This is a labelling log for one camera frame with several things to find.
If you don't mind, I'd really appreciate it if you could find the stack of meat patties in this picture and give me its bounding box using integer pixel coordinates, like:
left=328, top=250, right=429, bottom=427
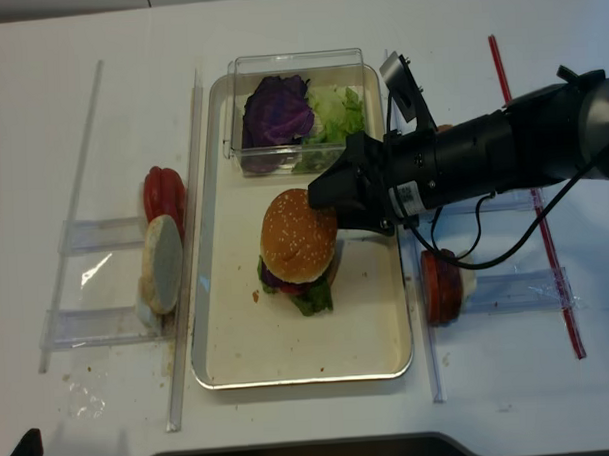
left=420, top=251, right=463, bottom=327

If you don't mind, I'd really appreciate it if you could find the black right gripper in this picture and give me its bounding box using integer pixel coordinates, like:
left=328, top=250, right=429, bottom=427
left=308, top=129, right=438, bottom=236

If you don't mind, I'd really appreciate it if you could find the clear rail left of tray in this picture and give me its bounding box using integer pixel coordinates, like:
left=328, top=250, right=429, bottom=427
left=165, top=67, right=204, bottom=433

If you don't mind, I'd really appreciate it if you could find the purple cabbage in container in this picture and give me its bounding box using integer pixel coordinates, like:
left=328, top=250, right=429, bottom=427
left=240, top=75, right=315, bottom=175

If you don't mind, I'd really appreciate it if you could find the clear track left upper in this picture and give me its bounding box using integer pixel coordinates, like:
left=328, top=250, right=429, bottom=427
left=59, top=217, right=147, bottom=256

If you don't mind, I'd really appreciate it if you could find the bottom bun on tray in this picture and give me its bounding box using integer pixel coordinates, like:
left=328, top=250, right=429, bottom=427
left=325, top=257, right=339, bottom=285

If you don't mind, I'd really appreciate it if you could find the clear track left lower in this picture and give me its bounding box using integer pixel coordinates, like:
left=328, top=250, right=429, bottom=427
left=39, top=306, right=172, bottom=352

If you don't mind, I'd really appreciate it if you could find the clear far left rail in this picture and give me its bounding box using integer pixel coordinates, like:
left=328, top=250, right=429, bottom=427
left=38, top=59, right=105, bottom=374

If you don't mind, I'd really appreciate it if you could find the pale bun halves left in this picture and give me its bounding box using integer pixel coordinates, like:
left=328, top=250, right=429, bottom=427
left=139, top=215, right=183, bottom=315

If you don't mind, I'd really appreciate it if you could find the green lettuce in container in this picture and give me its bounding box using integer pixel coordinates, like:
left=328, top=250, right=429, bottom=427
left=291, top=85, right=366, bottom=174

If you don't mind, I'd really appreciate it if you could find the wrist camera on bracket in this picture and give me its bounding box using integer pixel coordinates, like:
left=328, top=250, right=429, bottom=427
left=380, top=52, right=436, bottom=131

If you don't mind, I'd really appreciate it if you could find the clear track right lower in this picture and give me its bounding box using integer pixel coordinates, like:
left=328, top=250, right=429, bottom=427
left=459, top=268, right=562, bottom=316

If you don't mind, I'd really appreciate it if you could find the black cable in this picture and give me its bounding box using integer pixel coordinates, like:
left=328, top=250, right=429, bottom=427
left=384, top=82, right=607, bottom=272

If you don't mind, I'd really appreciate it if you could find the clear rail of tray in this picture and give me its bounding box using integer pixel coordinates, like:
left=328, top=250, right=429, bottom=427
left=380, top=48, right=447, bottom=405
left=165, top=67, right=204, bottom=433

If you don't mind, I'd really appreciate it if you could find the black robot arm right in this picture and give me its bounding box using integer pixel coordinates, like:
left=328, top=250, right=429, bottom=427
left=308, top=68, right=609, bottom=235

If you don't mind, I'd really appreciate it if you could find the clear plastic container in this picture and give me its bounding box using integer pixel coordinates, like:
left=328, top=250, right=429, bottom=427
left=223, top=48, right=371, bottom=177

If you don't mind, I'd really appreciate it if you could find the tomato slice on burger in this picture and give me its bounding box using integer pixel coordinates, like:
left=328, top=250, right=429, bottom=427
left=279, top=283, right=311, bottom=295

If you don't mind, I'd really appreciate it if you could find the sesame top bun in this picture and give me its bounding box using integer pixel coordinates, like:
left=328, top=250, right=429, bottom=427
left=260, top=188, right=338, bottom=284

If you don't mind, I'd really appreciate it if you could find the red plastic rail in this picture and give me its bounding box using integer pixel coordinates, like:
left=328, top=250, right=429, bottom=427
left=488, top=34, right=587, bottom=359

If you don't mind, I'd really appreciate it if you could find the green lettuce leaf on burger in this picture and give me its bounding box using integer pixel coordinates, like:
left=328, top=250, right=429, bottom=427
left=263, top=270, right=333, bottom=317

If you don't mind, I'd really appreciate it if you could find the white pusher block left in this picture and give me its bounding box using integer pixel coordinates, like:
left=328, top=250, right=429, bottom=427
left=135, top=298, right=162, bottom=331

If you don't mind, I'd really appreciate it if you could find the metal baking tray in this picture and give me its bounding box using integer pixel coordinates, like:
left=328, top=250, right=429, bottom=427
left=191, top=77, right=413, bottom=389

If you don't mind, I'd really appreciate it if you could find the clear rail right of tray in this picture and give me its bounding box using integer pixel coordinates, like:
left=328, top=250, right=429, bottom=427
left=380, top=48, right=447, bottom=405

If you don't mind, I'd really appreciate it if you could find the stack of tomato slices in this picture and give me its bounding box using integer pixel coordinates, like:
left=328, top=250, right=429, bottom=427
left=142, top=166, right=186, bottom=240

